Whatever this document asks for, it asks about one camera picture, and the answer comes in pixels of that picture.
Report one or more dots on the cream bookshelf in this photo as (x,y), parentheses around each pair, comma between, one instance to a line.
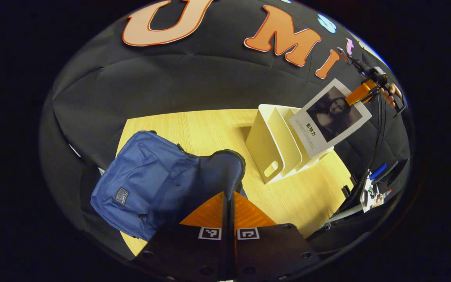
(268,141)

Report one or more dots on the blue schoolbag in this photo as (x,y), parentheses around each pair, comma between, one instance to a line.
(147,184)

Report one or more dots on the blue marker pen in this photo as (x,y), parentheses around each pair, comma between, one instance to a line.
(378,171)

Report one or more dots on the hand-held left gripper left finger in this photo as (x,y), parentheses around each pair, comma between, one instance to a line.
(194,250)

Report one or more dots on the black backdrop cloth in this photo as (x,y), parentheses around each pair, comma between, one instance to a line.
(190,82)

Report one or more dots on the white portrait book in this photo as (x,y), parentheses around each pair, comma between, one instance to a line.
(331,117)

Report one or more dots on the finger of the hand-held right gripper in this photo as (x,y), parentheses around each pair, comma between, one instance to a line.
(360,93)

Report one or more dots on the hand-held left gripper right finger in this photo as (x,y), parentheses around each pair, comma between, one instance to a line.
(268,250)

